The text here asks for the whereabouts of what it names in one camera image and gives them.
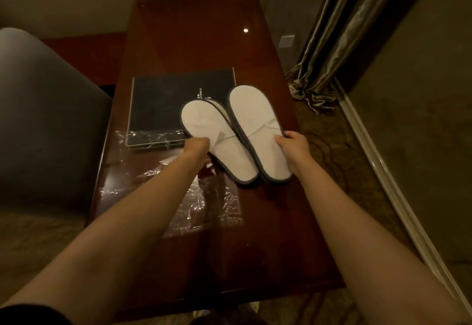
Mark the person's left hand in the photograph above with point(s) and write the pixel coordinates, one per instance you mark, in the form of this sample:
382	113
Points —
197	149

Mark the person's left forearm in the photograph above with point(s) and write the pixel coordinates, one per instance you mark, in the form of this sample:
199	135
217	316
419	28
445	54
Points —
110	232

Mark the person's right hand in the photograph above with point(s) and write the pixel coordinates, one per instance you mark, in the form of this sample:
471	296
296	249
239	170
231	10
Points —
298	151

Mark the grey upholstered armchair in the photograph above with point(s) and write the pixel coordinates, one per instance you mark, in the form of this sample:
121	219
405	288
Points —
40	122

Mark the black sleeve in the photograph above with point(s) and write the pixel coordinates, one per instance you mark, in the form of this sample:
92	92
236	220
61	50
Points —
33	315

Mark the clear plastic bag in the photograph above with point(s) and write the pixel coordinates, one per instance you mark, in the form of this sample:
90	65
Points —
199	192

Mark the shiny grey curtain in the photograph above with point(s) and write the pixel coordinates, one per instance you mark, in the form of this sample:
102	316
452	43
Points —
332	41

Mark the dark wooden desk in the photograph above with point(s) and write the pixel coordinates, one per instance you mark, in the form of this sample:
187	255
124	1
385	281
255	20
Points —
206	151

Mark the white baseboard trim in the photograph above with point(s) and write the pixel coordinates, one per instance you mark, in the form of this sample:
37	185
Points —
402	195

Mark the white disposable slipper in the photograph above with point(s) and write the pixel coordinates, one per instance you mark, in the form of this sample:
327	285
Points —
217	140
254	122

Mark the black leather desk pad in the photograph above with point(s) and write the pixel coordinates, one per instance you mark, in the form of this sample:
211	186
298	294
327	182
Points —
166	96

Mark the white wall socket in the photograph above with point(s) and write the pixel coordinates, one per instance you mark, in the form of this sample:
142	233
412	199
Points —
287	41

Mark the person's left thumb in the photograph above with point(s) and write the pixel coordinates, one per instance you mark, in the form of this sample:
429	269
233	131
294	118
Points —
202	139

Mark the person's right thumb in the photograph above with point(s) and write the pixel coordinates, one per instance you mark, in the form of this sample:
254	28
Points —
281	142

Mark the person's right forearm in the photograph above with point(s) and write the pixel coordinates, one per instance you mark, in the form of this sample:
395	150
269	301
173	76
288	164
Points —
365	240

